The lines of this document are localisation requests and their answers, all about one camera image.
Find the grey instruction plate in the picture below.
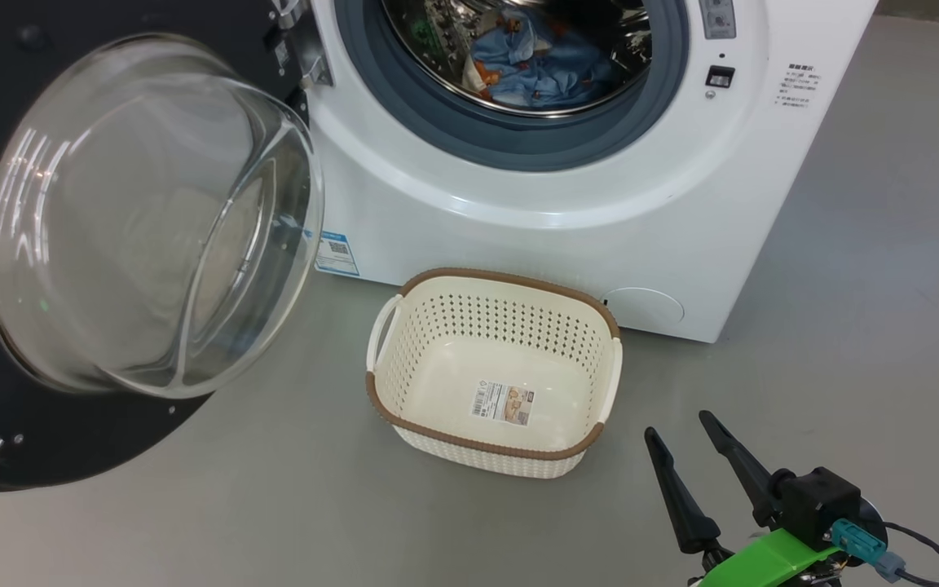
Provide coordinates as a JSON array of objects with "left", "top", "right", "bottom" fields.
[{"left": 699, "top": 0, "right": 737, "bottom": 40}]

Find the small printed text sticker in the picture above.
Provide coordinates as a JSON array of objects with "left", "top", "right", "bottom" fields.
[{"left": 779, "top": 63, "right": 825, "bottom": 111}]

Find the white front-load washing machine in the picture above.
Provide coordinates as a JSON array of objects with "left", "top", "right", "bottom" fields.
[{"left": 298, "top": 0, "right": 879, "bottom": 343}]

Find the teal cable connector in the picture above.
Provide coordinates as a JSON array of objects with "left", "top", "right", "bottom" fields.
[{"left": 832, "top": 519, "right": 906, "bottom": 581}]

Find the round glass washer door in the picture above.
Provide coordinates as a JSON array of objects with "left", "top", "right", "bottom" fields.
[{"left": 0, "top": 0, "right": 332, "bottom": 492}]

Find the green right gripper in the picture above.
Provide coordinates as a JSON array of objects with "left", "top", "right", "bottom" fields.
[{"left": 645, "top": 410, "right": 841, "bottom": 587}]

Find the paper product label sticker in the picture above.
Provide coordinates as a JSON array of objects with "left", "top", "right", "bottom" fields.
[{"left": 470, "top": 377, "right": 534, "bottom": 426}]

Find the blue energy label sticker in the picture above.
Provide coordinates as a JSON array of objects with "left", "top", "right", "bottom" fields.
[{"left": 314, "top": 230, "right": 361, "bottom": 278}]

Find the blue patterned garment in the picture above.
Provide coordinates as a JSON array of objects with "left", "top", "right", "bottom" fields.
[{"left": 469, "top": 7, "right": 627, "bottom": 108}]

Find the round white filter cover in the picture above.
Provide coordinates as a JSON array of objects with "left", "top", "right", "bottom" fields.
[{"left": 602, "top": 287, "right": 685, "bottom": 329}]

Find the cream perforated basket brown rim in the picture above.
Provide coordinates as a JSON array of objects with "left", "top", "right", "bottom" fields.
[{"left": 365, "top": 267, "right": 624, "bottom": 479}]

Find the stainless steel washing machine drum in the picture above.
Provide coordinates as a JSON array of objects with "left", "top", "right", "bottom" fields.
[{"left": 380, "top": 0, "right": 654, "bottom": 117}]

